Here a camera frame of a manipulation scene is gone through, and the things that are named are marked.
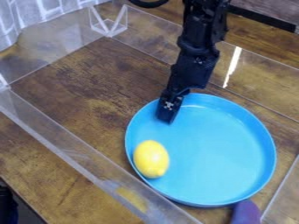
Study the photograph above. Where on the blue round plate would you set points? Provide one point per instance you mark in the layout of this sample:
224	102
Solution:
220	148

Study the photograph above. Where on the black bar in background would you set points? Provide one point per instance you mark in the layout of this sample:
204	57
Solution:
277	23

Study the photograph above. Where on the white patterned curtain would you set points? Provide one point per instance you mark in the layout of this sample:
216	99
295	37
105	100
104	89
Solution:
21	13

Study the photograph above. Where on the purple toy eggplant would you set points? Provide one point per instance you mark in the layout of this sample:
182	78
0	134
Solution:
245	213

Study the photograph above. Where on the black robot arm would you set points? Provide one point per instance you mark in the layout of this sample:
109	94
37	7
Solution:
204	28

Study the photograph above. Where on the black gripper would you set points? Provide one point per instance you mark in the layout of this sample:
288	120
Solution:
189	73

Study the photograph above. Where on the clear acrylic enclosure wall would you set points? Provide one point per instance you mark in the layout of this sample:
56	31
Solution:
76	78

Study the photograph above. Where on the yellow toy lemon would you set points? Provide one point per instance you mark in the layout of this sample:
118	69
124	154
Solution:
150	159

